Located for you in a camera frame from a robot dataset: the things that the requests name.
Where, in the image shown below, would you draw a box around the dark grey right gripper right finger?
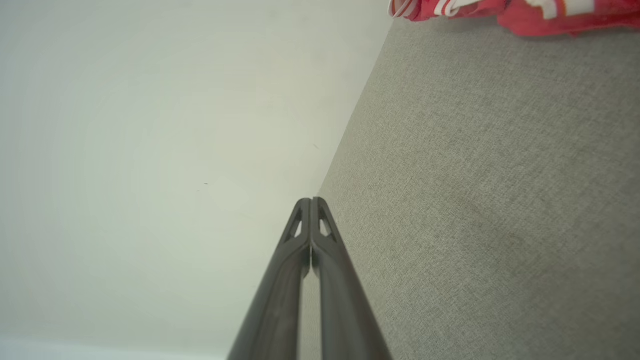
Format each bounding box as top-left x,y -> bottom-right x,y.
310,196 -> 393,360

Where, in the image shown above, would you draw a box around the red white basketball jersey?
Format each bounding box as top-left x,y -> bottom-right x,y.
389,0 -> 511,22

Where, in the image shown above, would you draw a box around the red shorts with white stripe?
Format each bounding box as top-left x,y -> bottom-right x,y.
497,0 -> 640,37

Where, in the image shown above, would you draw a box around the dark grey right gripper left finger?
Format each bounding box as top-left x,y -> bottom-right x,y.
227,198 -> 312,360

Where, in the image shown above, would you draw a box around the grey fabric sofa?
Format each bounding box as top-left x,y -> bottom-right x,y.
297,14 -> 640,360

